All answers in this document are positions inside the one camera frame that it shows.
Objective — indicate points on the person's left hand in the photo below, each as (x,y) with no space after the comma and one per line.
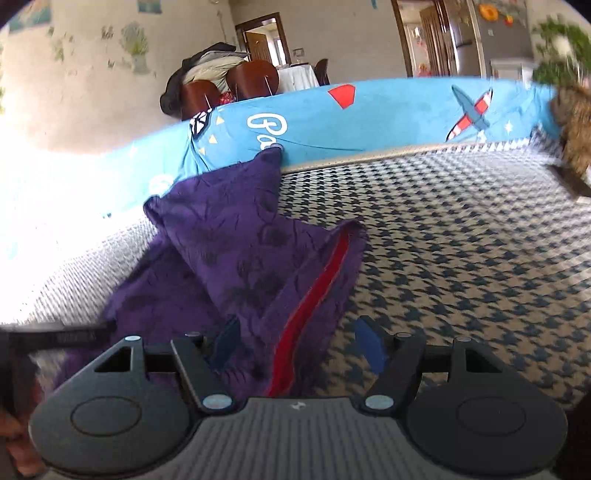
(16,447)

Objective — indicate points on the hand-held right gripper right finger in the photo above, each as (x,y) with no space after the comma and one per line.
(371,346)

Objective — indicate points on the blue wall poster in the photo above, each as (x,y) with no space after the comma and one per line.
(150,5)

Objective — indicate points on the silver refrigerator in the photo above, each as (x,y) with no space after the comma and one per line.
(498,32)

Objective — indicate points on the brown wooden door frame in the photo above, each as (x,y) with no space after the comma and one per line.
(263,39)
(425,37)

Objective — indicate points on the brown wooden dining chair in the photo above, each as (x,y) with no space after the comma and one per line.
(251,79)
(198,99)

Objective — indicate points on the purple floral shirt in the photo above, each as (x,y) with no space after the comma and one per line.
(231,249)

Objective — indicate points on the red floral cloth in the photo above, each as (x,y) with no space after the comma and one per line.
(227,98)

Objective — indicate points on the brown patterned cushion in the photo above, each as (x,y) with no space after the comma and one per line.
(575,124)

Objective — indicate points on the potted plant wall sticker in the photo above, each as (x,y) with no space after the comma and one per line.
(135,46)

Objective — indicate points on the blue printed sofa cover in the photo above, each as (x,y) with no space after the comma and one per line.
(392,120)

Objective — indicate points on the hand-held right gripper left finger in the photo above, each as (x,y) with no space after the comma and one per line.
(226,346)

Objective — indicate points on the dark dining chair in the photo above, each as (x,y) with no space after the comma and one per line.
(322,71)

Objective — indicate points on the dark brown board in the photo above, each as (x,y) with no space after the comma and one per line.
(575,187)

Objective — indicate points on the pile of coats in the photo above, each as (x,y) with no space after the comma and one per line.
(203,64)

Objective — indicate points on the green potted plant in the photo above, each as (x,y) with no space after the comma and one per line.
(561,50)

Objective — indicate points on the houndstooth sofa mat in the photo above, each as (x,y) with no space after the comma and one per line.
(461,258)

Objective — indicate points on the table with white tablecloth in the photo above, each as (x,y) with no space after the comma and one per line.
(298,77)

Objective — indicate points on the white chest freezer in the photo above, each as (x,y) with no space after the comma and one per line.
(512,71)

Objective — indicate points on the orange fridge magnet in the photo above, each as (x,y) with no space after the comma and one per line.
(488,11)

